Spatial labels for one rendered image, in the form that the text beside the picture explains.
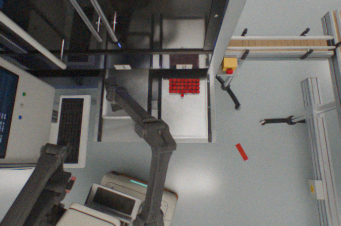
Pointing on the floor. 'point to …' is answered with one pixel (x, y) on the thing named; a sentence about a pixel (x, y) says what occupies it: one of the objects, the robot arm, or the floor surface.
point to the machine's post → (231, 15)
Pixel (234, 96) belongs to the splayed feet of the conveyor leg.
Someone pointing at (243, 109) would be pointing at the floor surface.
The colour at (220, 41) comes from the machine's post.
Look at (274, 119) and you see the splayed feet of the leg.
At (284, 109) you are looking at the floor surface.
